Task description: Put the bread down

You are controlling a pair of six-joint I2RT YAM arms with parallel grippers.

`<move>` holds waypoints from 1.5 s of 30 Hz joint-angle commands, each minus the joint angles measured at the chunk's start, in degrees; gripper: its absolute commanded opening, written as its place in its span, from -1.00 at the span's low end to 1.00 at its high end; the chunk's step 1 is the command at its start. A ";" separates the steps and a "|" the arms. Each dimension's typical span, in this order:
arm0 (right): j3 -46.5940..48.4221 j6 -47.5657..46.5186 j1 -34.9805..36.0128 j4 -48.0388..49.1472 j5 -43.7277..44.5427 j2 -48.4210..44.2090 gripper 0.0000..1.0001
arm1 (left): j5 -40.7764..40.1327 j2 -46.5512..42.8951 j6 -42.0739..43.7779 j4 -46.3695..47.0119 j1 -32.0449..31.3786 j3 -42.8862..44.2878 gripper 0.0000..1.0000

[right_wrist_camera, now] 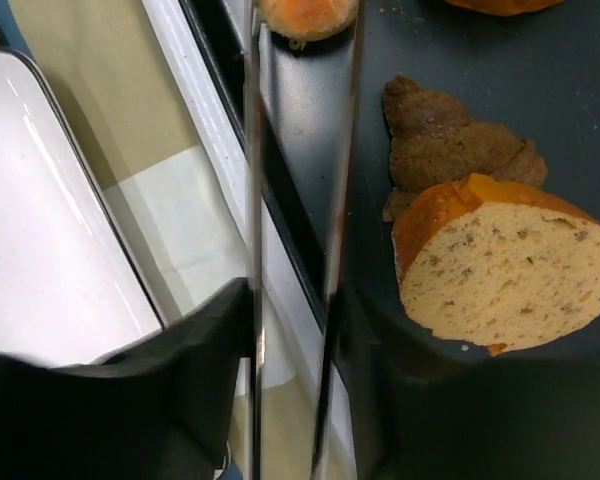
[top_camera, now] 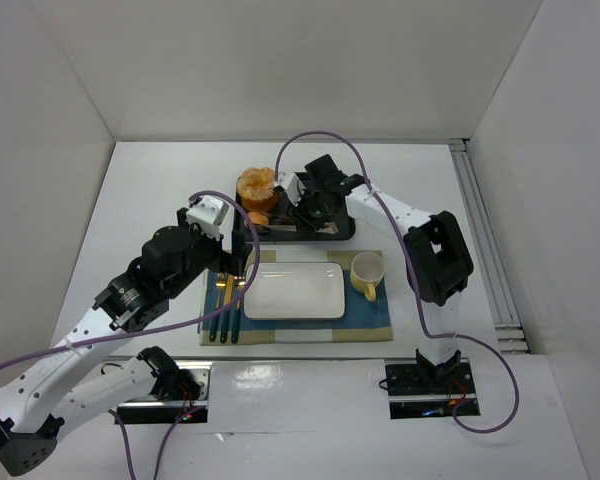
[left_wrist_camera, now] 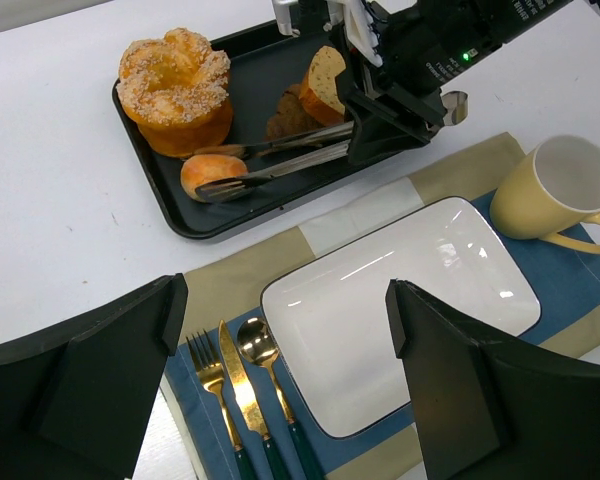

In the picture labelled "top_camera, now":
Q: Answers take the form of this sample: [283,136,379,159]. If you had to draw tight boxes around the orange ridged bread roll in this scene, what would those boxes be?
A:
[236,167,279,212]

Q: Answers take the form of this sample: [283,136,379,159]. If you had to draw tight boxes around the tan bread slice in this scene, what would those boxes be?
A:
[248,211,270,228]

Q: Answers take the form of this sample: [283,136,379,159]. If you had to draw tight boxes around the metal tongs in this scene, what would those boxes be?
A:
[257,217,338,236]

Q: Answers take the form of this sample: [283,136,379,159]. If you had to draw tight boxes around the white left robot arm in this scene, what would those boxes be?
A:
[0,201,254,477]

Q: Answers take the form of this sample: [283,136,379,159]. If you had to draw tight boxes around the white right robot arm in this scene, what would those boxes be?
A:
[277,155,474,382]

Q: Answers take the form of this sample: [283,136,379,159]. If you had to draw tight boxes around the black rectangular tray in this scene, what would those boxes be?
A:
[256,194,356,244]

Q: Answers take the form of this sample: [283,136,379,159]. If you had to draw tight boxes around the white rectangular plate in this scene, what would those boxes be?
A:
[243,262,346,321]

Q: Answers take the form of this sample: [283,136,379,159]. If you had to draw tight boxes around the yellow ceramic mug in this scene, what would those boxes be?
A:
[350,251,385,302]

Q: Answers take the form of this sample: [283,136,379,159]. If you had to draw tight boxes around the blue and beige placemat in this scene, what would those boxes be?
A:
[198,248,393,346]

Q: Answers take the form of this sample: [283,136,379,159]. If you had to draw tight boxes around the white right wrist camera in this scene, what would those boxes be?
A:
[276,172,306,207]

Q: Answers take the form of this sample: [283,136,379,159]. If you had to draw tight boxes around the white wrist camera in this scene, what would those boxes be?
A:
[185,195,229,241]
[276,172,306,207]

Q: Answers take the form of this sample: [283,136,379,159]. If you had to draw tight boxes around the gold spoon green handle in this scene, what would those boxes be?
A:
[231,277,246,344]

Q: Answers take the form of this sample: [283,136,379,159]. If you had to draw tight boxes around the gold fork green handle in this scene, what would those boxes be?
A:
[209,273,227,342]

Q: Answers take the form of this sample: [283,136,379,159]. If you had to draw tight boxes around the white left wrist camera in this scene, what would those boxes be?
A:
[185,195,229,241]

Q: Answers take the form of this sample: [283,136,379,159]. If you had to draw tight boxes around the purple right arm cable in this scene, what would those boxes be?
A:
[274,130,521,432]

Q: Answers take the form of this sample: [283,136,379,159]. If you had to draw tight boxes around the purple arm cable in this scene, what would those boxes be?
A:
[0,189,261,480]
[274,130,521,432]

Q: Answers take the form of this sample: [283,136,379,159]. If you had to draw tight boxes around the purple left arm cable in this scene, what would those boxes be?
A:
[0,189,261,480]

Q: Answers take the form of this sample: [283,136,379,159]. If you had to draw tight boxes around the gold knife green handle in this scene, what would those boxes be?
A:
[220,275,235,344]

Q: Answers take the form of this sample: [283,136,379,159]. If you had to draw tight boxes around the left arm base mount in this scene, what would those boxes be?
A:
[116,347,211,425]

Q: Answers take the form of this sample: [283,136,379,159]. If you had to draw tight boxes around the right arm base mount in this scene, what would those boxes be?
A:
[378,358,481,420]

